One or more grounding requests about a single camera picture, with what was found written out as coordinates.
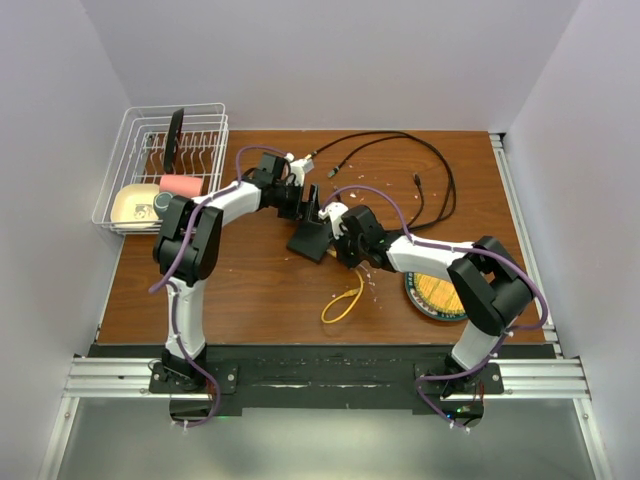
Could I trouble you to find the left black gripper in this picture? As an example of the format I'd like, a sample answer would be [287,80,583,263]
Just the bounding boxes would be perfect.
[272,181,323,225]

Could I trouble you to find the yellow ethernet patch cable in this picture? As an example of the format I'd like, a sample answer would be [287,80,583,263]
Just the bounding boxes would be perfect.
[320,248,365,325]

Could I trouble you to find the black network switch box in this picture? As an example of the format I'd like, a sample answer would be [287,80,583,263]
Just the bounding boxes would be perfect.
[287,222,333,264]

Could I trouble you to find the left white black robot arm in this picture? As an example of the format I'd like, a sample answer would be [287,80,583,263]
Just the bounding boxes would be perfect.
[150,153,313,392]

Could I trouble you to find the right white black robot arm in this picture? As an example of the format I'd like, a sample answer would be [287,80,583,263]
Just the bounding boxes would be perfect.
[319,202,535,397]

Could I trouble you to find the round gold wafer plate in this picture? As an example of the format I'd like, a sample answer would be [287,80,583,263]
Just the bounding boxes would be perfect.
[404,273,467,322]

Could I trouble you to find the pink cup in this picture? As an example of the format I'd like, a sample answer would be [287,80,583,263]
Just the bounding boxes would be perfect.
[159,174,203,198]

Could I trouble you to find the dark teal cup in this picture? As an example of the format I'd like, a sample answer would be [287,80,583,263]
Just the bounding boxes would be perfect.
[153,192,173,217]

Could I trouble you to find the black tablet in rack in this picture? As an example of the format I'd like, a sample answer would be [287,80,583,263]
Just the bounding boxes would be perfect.
[163,108,184,174]

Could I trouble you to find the cream square plate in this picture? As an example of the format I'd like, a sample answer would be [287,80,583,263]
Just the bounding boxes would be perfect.
[110,183,160,229]

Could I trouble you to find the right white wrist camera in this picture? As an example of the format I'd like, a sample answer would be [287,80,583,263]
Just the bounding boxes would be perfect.
[318,202,349,239]

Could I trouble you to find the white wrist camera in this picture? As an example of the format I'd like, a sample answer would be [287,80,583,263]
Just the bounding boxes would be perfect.
[284,152,314,186]
[318,202,349,239]

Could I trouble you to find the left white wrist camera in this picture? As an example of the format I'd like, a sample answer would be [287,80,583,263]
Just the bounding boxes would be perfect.
[284,152,314,186]

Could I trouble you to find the black cable with gold plug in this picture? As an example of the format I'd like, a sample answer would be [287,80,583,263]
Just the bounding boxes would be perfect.
[302,130,459,232]

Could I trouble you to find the black cable with usb plug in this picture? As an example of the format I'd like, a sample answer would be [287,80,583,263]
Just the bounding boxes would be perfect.
[327,135,451,234]

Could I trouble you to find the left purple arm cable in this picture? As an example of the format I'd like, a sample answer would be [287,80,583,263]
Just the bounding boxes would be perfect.
[147,144,292,427]

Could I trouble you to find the white wire dish rack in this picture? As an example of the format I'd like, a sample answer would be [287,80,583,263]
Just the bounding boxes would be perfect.
[91,103,229,235]

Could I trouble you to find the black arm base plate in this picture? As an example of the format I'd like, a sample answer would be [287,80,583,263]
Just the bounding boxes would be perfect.
[148,345,505,420]

